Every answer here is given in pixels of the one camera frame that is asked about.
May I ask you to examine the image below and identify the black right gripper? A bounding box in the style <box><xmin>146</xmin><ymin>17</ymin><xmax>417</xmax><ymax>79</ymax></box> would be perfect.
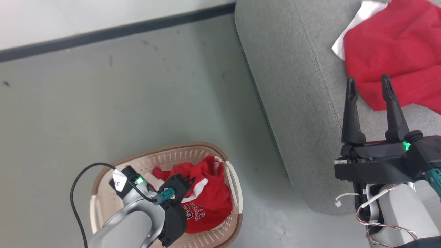
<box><xmin>334</xmin><ymin>74</ymin><xmax>427</xmax><ymax>184</ymax></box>

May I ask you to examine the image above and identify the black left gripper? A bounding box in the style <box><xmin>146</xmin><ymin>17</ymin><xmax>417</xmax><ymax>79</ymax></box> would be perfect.
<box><xmin>160</xmin><ymin>177</ymin><xmax>196</xmax><ymax>247</ymax></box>

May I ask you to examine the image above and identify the red jersey with white stripes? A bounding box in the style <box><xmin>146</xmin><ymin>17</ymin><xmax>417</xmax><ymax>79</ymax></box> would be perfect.
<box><xmin>152</xmin><ymin>156</ymin><xmax>233</xmax><ymax>234</ymax></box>

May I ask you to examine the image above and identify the red garment with white lining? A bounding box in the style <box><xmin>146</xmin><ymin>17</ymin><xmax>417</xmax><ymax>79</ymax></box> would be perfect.
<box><xmin>331</xmin><ymin>0</ymin><xmax>441</xmax><ymax>115</ymax></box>

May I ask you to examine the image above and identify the beige perforated laundry basket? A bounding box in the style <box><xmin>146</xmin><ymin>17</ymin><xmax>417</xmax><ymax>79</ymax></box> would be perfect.
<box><xmin>90</xmin><ymin>142</ymin><xmax>244</xmax><ymax>248</ymax></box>

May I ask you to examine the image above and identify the grey fabric sofa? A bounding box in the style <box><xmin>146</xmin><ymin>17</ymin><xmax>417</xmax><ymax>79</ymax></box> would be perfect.
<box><xmin>234</xmin><ymin>0</ymin><xmax>441</xmax><ymax>216</ymax></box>

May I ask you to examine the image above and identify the black baseboard strip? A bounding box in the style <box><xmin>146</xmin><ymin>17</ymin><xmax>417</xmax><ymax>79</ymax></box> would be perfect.
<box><xmin>0</xmin><ymin>3</ymin><xmax>236</xmax><ymax>63</ymax></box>

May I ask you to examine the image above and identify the white tag on left cable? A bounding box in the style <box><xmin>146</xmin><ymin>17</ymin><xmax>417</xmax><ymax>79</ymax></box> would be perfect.
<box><xmin>112</xmin><ymin>169</ymin><xmax>127</xmax><ymax>192</ymax></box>

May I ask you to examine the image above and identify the red white twisted wire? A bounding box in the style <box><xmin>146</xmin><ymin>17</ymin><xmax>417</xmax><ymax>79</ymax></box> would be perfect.
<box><xmin>356</xmin><ymin>184</ymin><xmax>419</xmax><ymax>248</ymax></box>

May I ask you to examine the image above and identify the right black cable teal plug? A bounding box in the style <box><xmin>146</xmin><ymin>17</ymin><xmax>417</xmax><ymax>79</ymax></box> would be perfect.
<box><xmin>424</xmin><ymin>169</ymin><xmax>441</xmax><ymax>199</ymax></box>

